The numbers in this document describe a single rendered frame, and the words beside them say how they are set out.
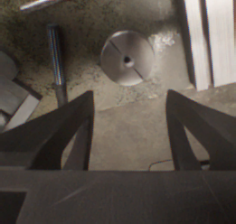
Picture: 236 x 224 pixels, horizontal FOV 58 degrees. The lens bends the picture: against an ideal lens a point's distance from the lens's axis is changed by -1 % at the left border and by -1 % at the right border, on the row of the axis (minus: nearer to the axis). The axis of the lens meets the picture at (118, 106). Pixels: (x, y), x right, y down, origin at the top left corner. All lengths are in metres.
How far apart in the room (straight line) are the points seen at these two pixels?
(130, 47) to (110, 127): 1.16
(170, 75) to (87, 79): 0.10
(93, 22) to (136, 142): 1.21
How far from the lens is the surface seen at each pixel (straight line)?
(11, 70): 0.28
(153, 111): 1.29
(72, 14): 0.25
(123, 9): 0.24
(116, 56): 0.20
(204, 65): 0.24
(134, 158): 1.49
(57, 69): 0.25
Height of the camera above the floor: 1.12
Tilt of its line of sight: 63 degrees down
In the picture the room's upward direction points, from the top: 177 degrees counter-clockwise
